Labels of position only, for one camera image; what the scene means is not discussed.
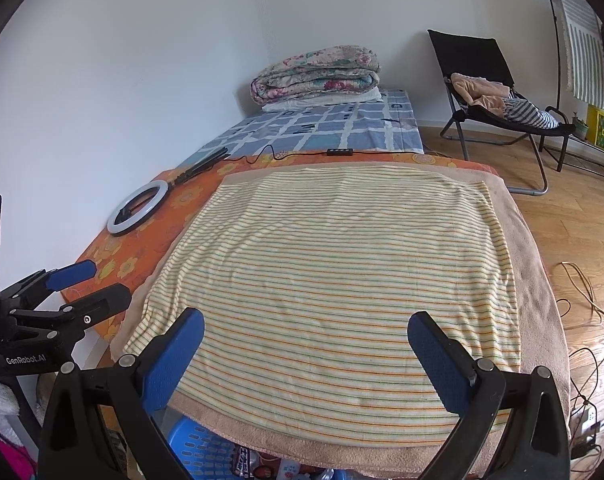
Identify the black folding chair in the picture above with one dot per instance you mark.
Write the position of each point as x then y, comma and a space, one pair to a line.
482, 57

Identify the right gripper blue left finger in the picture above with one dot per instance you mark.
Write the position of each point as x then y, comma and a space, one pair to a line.
167, 357

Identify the snickers candy wrapper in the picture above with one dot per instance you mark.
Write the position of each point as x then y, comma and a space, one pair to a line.
244, 462

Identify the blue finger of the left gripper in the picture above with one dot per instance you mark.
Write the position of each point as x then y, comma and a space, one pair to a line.
97, 307
63, 278

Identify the folded floral quilt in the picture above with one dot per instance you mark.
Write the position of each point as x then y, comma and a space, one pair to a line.
340, 69

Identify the black inline cable remote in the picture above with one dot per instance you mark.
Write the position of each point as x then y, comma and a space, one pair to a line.
339, 152

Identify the beige towel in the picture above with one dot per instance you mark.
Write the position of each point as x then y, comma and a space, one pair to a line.
532, 279

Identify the orange floral bed sheet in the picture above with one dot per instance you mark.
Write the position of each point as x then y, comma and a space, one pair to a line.
131, 258

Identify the yellow striped towel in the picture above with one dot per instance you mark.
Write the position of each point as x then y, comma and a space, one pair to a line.
327, 289

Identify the black clothes rack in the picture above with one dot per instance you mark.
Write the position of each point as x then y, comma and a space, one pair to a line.
586, 151

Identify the clothes on chair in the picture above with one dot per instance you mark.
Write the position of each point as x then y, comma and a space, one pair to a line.
501, 101

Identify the striped hanging cloth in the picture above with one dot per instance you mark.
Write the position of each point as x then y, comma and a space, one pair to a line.
585, 52

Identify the white ring light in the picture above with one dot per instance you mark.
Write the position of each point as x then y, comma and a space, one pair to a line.
138, 207

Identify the blue plastic laundry basket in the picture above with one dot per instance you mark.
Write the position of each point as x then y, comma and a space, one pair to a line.
206, 455

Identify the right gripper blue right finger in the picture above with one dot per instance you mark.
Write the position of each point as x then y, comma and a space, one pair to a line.
447, 364

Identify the red box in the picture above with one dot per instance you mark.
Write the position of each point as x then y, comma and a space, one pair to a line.
273, 467

